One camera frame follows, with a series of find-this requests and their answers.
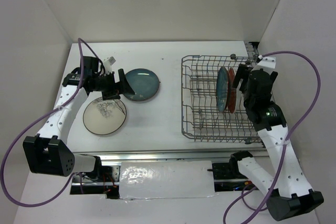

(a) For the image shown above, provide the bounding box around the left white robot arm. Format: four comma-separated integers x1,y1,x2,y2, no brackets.
23,56,134,182

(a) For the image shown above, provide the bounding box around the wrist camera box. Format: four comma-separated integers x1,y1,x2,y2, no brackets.
101,56,116,75
253,55,276,74

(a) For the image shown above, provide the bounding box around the purple cable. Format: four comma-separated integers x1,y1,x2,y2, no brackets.
222,50,321,223
0,37,102,207

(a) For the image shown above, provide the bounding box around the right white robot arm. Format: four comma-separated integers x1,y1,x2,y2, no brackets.
229,64,324,221

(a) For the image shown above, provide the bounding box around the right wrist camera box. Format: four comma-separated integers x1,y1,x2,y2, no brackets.
253,55,276,74

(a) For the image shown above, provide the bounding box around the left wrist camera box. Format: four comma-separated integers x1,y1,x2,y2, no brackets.
101,56,116,75

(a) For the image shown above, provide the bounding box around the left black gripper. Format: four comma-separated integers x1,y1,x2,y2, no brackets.
92,68,135,101

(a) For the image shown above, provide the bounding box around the dark teal plate with blossoms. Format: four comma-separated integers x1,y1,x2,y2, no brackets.
216,66,228,112

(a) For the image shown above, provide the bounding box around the white foil-edged panel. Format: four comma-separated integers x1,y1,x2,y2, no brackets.
119,161,216,200

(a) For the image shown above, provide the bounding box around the grey wire dish rack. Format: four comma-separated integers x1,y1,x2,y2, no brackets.
181,55,261,144

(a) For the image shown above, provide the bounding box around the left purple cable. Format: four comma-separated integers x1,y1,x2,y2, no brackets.
0,37,102,207

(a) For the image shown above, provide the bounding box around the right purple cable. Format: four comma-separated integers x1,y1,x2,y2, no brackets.
222,50,321,223

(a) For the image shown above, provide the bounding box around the cream plate with tree drawing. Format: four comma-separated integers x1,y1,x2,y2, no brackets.
83,98,127,135

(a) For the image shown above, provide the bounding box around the red and teal plate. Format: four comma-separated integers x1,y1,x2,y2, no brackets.
228,67,237,114

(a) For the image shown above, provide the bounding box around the aluminium rail at table edge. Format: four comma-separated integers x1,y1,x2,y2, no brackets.
73,148,274,162

